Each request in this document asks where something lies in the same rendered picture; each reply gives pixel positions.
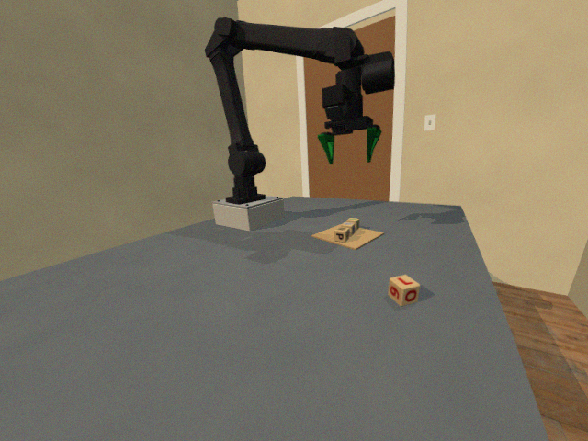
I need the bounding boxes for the orange square mat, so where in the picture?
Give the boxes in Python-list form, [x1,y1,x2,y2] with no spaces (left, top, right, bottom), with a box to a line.
[311,224,384,250]

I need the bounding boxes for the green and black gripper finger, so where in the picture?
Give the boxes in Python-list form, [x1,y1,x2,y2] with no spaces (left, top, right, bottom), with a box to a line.
[367,128,381,163]
[318,134,334,164]

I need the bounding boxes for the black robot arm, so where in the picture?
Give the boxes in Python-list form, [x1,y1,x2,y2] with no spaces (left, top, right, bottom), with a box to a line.
[205,17,395,205]

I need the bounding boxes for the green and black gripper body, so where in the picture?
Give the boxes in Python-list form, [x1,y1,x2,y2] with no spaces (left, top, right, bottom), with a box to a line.
[321,116,380,136]

